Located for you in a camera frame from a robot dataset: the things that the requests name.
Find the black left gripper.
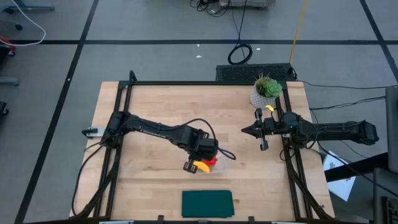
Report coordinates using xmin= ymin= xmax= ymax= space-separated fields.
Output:
xmin=182 ymin=138 xmax=220 ymax=175

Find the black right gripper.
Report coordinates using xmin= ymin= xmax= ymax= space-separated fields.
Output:
xmin=241 ymin=108 xmax=282 ymax=152

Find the yellow toy banana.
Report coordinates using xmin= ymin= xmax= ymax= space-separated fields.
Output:
xmin=192 ymin=159 xmax=212 ymax=174

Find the clear plastic tupperware container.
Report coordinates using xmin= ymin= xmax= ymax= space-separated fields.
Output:
xmin=183 ymin=144 xmax=228 ymax=175

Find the dark green folded cloth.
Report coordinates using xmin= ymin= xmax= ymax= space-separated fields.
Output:
xmin=181 ymin=190 xmax=235 ymax=218

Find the succulent in patterned white pot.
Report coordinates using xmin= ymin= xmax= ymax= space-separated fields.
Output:
xmin=249 ymin=73 xmax=284 ymax=110

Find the black keyboard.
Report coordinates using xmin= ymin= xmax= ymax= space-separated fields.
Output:
xmin=215 ymin=63 xmax=295 ymax=83

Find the white printed paper sheet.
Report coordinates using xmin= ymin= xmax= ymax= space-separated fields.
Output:
xmin=323 ymin=151 xmax=357 ymax=202

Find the black bar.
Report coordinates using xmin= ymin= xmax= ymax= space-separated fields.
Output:
xmin=325 ymin=152 xmax=389 ymax=183

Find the grey equipment cabinet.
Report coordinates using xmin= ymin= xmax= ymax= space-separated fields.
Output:
xmin=385 ymin=85 xmax=398 ymax=174

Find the grey desk foot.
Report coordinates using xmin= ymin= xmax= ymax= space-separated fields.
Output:
xmin=0 ymin=76 xmax=21 ymax=86
xmin=0 ymin=0 xmax=56 ymax=13

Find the red object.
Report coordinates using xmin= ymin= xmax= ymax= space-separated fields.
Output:
xmin=0 ymin=35 xmax=17 ymax=57

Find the chair base with caster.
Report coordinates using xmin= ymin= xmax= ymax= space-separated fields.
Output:
xmin=0 ymin=19 xmax=24 ymax=31

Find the black coiled cable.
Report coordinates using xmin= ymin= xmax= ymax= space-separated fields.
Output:
xmin=227 ymin=0 xmax=253 ymax=66

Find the black metal table frame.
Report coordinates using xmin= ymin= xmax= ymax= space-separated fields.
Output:
xmin=70 ymin=70 xmax=336 ymax=220

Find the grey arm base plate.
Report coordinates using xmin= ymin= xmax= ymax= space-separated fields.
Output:
xmin=81 ymin=126 xmax=106 ymax=139

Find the yellow hanging cable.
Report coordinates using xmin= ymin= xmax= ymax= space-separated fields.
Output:
xmin=289 ymin=0 xmax=310 ymax=65

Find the black cable bundle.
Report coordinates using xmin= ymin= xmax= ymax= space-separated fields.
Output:
xmin=190 ymin=0 xmax=233 ymax=18

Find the white floor cable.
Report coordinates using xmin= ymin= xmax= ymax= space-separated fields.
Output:
xmin=0 ymin=0 xmax=47 ymax=47

